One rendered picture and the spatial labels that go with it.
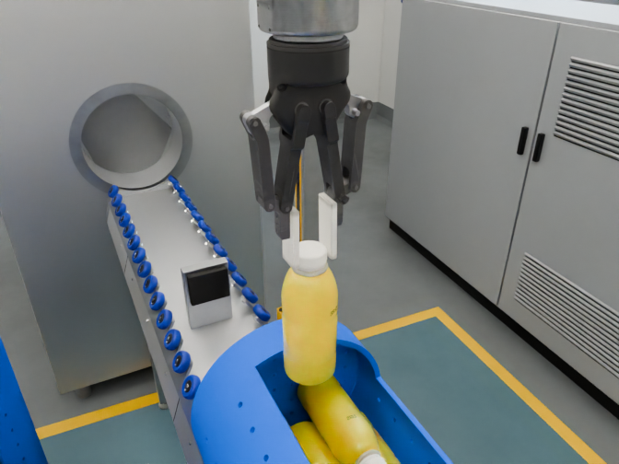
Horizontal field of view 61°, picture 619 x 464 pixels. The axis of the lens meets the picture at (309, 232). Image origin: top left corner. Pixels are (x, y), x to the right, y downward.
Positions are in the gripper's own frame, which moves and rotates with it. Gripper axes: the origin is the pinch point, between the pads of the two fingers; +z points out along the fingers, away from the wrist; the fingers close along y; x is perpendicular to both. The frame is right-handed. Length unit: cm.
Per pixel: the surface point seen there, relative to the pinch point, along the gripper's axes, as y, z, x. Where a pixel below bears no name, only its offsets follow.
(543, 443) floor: -119, 143, -37
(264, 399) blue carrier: 6.8, 20.9, 1.3
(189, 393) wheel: 11, 46, -28
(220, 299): -2, 44, -51
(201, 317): 3, 47, -51
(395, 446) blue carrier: -12.5, 38.2, 3.2
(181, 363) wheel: 11, 45, -36
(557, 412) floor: -136, 143, -45
